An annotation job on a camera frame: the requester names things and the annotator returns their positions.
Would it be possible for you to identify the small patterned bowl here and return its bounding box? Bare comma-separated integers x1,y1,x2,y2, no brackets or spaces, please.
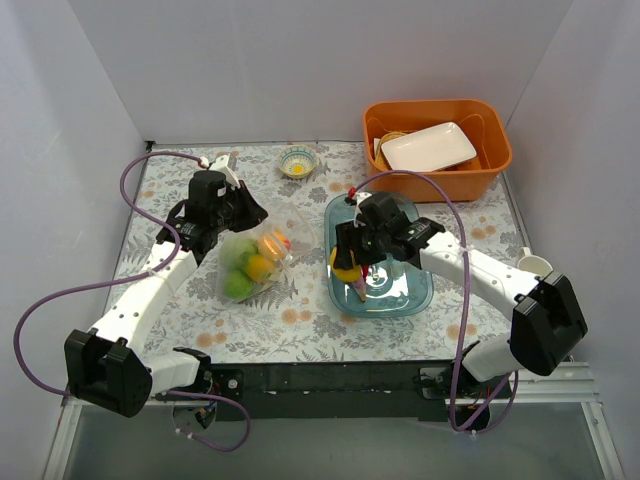
277,144,318,179

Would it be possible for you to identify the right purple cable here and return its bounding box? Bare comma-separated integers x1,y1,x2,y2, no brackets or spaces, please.
347,170,520,435

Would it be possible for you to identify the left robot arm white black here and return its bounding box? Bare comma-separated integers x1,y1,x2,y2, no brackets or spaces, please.
64,155,268,417

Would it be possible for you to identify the orange peach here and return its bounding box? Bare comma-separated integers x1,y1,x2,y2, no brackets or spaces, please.
256,230,292,262

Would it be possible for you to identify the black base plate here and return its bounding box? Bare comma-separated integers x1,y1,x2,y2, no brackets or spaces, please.
208,360,452,422

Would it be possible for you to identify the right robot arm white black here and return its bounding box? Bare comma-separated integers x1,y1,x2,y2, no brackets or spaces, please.
331,192,588,398

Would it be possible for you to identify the aluminium frame rail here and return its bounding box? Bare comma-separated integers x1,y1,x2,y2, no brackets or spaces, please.
69,352,598,416

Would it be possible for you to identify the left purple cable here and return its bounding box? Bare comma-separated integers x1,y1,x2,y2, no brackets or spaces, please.
13,152,251,454

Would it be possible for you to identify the white cup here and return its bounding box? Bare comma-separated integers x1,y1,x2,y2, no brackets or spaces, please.
516,247,553,277

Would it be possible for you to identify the light green bumpy fruit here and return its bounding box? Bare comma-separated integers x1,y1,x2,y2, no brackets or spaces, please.
223,269,254,301

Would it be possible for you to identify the white rectangular plate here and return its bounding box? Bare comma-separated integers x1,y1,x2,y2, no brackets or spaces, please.
402,122,477,173

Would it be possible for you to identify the green cabbage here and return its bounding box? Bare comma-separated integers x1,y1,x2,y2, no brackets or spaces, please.
219,238,258,269

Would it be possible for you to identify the clear blue plastic tray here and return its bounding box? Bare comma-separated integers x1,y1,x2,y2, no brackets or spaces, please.
324,193,433,318

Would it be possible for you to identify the floral table mat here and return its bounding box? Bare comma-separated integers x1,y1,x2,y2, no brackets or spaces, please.
117,142,510,363

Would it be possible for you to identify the yellow lemon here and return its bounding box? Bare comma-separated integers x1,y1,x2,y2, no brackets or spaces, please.
329,248,362,284

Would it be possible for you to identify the purple cable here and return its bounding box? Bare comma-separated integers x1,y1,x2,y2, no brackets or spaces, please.
13,152,251,454
347,170,520,435

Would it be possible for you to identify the orange green mango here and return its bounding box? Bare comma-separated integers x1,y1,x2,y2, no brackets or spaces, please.
243,254,276,284

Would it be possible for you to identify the purple eggplant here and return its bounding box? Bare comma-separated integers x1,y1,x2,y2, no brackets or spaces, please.
352,278,367,302

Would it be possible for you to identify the clear zip top bag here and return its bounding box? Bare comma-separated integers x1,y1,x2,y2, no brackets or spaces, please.
217,201,316,305

